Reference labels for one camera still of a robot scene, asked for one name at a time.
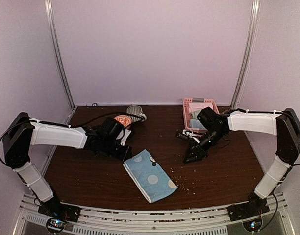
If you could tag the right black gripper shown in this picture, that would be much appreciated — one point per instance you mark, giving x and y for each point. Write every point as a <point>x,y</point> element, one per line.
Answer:
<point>197,151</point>

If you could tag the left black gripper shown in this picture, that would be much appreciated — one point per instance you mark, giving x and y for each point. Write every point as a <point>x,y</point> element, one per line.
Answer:
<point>123,154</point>

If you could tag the pink plastic basket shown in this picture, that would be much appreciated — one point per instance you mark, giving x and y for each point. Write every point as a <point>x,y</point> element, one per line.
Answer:
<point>187,115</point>

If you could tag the blue patterned towel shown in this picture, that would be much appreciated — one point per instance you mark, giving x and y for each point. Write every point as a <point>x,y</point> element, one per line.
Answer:
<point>149,177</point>

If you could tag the light blue towel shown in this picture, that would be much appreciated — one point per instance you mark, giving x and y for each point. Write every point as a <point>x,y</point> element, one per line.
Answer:
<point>196,124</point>

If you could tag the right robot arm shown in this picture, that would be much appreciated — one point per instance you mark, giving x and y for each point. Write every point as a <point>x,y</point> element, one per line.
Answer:
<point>280,128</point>

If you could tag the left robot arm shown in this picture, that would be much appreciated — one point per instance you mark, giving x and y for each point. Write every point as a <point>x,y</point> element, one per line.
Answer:
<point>25,132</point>

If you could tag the grey green rolled towel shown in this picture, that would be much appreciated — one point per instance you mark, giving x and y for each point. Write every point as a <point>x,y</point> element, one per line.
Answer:
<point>194,114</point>

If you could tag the red patterned bowl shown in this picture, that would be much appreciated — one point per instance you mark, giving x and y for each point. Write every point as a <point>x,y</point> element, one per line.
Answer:
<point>125,120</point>

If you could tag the pink folded towel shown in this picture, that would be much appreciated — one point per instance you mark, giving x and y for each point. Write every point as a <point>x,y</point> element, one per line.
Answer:
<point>199,106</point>

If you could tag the striped ceramic mug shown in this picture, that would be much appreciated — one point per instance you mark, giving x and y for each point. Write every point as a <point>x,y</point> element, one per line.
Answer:
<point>135,112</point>

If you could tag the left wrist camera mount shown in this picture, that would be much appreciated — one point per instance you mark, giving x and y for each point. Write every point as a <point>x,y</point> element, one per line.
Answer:
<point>124,136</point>

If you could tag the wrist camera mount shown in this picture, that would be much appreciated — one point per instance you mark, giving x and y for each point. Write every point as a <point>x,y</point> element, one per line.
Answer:
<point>187,135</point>
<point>124,136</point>

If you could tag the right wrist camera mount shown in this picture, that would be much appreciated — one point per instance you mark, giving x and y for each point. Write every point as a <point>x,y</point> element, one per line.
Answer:
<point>187,135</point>

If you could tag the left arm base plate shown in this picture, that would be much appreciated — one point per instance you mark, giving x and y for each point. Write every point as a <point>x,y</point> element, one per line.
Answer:
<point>54,208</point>

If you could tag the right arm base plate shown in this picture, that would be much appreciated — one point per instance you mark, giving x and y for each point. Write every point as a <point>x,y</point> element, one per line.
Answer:
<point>245,210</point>

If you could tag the front aluminium rail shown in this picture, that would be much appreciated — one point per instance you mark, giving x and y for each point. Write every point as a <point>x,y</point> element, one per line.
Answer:
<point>202,221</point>

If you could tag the right aluminium frame post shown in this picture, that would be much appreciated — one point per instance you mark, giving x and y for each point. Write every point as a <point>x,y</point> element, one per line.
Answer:
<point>252,31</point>

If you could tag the aluminium frame post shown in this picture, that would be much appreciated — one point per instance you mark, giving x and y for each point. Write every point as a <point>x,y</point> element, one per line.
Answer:
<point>57,52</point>
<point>252,31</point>

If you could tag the left aluminium frame post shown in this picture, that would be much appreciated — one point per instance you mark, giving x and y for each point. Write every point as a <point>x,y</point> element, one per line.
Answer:
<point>57,52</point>

